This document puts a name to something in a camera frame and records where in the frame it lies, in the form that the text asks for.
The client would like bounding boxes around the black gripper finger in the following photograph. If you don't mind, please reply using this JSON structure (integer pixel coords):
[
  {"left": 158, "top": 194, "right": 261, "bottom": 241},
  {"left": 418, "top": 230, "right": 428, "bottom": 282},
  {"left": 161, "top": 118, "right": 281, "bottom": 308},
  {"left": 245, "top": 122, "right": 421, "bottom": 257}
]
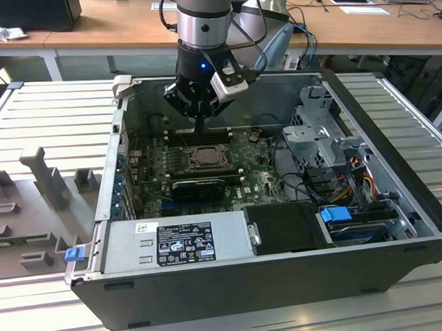
[
  {"left": 163, "top": 82, "right": 202, "bottom": 136},
  {"left": 198, "top": 95, "right": 236, "bottom": 134}
]

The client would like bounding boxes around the metal wire locking lever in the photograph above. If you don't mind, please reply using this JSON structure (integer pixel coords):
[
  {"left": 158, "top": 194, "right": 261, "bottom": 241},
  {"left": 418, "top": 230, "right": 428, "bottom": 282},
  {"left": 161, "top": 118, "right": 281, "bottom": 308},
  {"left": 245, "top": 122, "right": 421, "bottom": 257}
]
[
  {"left": 190, "top": 163, "right": 234, "bottom": 172},
  {"left": 186, "top": 143, "right": 229, "bottom": 151}
]

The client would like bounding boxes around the silver topped green CPU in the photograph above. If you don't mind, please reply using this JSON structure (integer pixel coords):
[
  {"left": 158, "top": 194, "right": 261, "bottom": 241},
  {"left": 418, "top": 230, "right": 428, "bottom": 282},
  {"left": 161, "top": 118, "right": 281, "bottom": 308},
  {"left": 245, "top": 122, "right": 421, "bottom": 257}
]
[{"left": 197, "top": 147, "right": 222, "bottom": 164}]

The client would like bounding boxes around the metal socket cover frame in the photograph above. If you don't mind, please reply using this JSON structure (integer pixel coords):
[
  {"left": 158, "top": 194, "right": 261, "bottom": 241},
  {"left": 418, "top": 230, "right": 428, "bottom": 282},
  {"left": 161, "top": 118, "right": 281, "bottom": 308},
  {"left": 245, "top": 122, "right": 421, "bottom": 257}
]
[{"left": 189, "top": 145, "right": 232, "bottom": 170}]

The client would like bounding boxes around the black RAM slot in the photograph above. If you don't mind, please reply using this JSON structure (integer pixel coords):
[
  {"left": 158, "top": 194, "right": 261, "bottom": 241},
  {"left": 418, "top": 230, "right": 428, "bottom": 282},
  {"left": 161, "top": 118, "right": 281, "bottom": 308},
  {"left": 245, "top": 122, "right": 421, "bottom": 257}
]
[
  {"left": 169, "top": 164, "right": 242, "bottom": 175},
  {"left": 168, "top": 128, "right": 231, "bottom": 139},
  {"left": 168, "top": 135, "right": 231, "bottom": 146},
  {"left": 170, "top": 168, "right": 244, "bottom": 179}
]

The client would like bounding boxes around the CPU socket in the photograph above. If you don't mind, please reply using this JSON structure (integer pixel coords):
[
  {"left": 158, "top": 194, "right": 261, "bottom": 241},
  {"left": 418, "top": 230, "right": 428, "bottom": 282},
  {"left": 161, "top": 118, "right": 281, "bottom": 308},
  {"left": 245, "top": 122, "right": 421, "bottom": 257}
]
[{"left": 185, "top": 142, "right": 234, "bottom": 172}]

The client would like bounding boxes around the white paper sheet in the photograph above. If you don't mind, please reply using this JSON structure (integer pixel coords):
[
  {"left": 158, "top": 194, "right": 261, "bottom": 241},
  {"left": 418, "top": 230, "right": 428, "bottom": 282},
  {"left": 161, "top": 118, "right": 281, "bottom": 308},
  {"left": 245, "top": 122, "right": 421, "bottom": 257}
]
[
  {"left": 340, "top": 4, "right": 390, "bottom": 17},
  {"left": 151, "top": 0, "right": 179, "bottom": 12}
]

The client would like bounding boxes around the wooden desk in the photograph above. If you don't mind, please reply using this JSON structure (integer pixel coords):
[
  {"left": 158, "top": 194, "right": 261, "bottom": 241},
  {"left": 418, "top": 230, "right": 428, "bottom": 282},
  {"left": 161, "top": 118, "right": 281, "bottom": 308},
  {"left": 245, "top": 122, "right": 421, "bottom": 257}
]
[{"left": 0, "top": 0, "right": 442, "bottom": 73}]

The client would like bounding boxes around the black graphics card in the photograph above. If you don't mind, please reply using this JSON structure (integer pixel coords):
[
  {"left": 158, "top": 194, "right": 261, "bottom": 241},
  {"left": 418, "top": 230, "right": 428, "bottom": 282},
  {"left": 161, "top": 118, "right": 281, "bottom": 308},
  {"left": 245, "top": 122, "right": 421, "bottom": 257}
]
[{"left": 170, "top": 178, "right": 226, "bottom": 204}]

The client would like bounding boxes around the green motherboard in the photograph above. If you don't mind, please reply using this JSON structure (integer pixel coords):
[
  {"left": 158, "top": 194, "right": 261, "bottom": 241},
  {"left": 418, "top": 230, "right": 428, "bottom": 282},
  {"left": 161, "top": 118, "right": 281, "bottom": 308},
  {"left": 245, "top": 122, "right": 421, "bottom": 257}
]
[{"left": 127, "top": 126, "right": 295, "bottom": 218}]

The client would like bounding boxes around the grey metal drive cage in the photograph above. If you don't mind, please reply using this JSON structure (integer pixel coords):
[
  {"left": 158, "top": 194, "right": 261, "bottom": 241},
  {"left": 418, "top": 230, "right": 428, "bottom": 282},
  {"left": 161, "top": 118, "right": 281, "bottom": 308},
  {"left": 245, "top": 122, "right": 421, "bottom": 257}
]
[{"left": 279, "top": 83, "right": 375, "bottom": 179}]

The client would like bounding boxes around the black plastic shroud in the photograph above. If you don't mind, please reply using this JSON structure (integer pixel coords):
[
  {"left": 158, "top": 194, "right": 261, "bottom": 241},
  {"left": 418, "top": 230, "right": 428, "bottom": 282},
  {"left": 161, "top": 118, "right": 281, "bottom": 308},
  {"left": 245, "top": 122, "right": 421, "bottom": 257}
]
[{"left": 242, "top": 201, "right": 336, "bottom": 256}]

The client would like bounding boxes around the silver power supply box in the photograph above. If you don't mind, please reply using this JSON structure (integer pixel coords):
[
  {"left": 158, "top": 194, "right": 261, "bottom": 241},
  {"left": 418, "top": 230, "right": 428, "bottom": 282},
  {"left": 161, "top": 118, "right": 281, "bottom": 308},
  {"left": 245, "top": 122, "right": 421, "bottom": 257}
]
[{"left": 97, "top": 211, "right": 254, "bottom": 274}]

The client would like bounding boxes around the hard disk in blue carrier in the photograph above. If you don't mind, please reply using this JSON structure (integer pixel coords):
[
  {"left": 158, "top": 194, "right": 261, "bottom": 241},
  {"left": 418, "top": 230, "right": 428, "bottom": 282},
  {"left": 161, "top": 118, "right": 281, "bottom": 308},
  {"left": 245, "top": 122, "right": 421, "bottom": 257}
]
[{"left": 318, "top": 201, "right": 408, "bottom": 248}]

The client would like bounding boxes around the dark tablet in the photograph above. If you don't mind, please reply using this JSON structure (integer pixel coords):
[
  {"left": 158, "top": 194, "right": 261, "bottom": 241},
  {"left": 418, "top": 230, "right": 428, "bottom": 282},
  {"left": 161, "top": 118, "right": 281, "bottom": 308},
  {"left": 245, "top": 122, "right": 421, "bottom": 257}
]
[{"left": 327, "top": 0, "right": 375, "bottom": 7}]

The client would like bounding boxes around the black box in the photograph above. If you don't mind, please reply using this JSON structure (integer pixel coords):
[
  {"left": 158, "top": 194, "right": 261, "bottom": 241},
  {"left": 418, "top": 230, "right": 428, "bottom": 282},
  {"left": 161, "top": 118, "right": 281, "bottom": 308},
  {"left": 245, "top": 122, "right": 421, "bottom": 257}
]
[{"left": 0, "top": 0, "right": 83, "bottom": 35}]

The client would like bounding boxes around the grey parts rack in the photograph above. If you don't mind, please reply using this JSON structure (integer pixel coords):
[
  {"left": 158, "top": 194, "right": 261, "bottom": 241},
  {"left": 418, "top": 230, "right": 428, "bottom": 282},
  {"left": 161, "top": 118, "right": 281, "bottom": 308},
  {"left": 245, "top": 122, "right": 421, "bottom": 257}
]
[{"left": 0, "top": 144, "right": 110, "bottom": 282}]

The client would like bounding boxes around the crumpled white paper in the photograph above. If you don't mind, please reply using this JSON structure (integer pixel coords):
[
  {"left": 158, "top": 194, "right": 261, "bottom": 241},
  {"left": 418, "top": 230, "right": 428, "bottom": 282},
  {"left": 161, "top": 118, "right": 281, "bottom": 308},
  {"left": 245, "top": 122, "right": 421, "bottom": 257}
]
[{"left": 0, "top": 17, "right": 29, "bottom": 43}]

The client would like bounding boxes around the black and grey PC case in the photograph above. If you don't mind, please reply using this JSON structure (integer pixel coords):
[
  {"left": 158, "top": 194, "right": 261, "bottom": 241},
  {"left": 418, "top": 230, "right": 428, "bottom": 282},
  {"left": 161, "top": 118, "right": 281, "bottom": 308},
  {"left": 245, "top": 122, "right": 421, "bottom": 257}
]
[{"left": 57, "top": 63, "right": 442, "bottom": 331}]

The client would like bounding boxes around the blue plastic latch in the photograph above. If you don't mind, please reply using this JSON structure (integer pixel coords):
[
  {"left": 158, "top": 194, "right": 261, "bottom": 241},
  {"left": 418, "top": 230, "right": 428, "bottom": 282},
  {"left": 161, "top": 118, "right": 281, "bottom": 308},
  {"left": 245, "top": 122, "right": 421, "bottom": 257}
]
[{"left": 65, "top": 248, "right": 86, "bottom": 265}]

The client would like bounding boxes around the green RAM stick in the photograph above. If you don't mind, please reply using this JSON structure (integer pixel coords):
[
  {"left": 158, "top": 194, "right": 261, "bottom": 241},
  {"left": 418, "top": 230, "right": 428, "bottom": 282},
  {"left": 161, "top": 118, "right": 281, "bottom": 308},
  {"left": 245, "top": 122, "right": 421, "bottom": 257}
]
[{"left": 0, "top": 234, "right": 52, "bottom": 251}]

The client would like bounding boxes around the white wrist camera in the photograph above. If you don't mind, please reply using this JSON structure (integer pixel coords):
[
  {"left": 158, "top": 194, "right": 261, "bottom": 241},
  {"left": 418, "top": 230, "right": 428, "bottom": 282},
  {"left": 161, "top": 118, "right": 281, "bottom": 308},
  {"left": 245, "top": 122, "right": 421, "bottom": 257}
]
[{"left": 208, "top": 57, "right": 250, "bottom": 103}]

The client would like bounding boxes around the black camera cable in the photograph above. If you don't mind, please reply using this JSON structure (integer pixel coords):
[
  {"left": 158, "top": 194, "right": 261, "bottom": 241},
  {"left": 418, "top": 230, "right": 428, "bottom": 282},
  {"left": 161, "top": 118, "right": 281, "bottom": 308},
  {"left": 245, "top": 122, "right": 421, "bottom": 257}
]
[{"left": 237, "top": 0, "right": 270, "bottom": 82}]

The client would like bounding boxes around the blue cable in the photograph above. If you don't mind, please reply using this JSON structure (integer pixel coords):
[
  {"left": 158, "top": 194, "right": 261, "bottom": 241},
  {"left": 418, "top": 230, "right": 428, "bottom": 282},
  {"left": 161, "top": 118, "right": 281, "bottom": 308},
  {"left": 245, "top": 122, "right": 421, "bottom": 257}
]
[{"left": 292, "top": 22, "right": 319, "bottom": 70}]

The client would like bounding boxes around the coloured power wire bundle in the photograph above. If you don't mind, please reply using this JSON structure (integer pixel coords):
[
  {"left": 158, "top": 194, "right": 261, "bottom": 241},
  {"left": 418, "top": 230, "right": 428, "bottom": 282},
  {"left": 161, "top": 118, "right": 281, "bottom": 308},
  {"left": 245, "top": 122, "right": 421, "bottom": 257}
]
[{"left": 330, "top": 165, "right": 377, "bottom": 206}]

